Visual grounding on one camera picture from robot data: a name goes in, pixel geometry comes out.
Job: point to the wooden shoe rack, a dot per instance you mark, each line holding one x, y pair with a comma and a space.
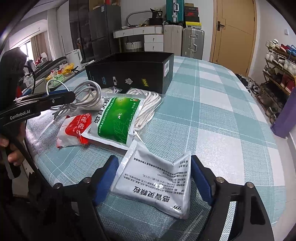
279, 75

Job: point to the green white medicine bag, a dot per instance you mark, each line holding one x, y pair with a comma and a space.
114, 122

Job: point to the teal checkered tablecloth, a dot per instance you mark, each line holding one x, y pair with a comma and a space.
207, 111

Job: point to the wooden door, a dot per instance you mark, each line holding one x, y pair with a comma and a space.
234, 35

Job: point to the grey low cabinet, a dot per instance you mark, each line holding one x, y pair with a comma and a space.
35, 82

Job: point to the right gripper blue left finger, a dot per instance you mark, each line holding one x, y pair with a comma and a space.
102, 179

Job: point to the red white balloon bag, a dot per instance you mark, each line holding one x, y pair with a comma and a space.
70, 133

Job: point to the white drawer desk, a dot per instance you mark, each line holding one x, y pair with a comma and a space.
152, 37

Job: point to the person's left hand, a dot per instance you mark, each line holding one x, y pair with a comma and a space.
15, 157

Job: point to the white medicine sachet bag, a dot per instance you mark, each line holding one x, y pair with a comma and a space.
147, 178

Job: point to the striped white rope bag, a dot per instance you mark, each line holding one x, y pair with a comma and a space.
152, 102

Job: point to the white electric kettle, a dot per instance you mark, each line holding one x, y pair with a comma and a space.
75, 57

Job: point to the stacked shoe boxes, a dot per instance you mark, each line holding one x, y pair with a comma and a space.
191, 16

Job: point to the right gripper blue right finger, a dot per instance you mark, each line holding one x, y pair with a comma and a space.
204, 180

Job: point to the dark grey refrigerator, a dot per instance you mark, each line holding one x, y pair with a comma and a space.
103, 21

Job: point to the woven laundry basket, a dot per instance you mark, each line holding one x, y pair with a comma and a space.
133, 46

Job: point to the beige suitcase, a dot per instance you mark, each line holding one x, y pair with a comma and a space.
173, 39

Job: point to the silver suitcase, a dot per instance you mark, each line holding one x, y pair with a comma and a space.
193, 43

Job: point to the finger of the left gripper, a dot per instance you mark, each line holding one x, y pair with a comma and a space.
60, 99
57, 92

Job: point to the purple bag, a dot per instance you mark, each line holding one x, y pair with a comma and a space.
286, 120

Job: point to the black cardboard box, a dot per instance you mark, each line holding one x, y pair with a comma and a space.
151, 71

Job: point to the teal suitcase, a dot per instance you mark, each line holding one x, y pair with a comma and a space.
175, 11

